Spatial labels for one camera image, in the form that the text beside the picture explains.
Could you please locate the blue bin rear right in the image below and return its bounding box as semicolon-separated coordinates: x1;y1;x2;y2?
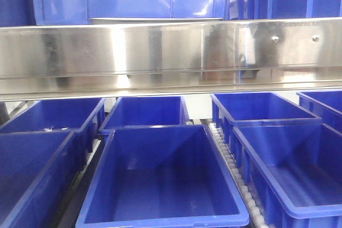
211;92;322;144

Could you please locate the stainless steel shelf front rail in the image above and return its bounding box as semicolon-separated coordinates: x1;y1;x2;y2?
1;18;341;101

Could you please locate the blue bin lower centre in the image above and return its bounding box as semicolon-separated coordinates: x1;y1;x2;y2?
76;125;250;227

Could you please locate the blue bin far right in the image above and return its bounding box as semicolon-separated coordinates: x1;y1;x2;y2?
297;90;341;132

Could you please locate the blue bin rear left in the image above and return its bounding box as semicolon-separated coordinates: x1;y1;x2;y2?
0;97;107;170

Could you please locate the blue bin lower right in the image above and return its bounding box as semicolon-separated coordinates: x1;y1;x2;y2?
233;124;341;227

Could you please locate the blue bin rear centre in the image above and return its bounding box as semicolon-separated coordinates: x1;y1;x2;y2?
99;96;189;135

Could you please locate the blue bin lower left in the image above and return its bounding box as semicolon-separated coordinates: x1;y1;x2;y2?
1;131;81;227

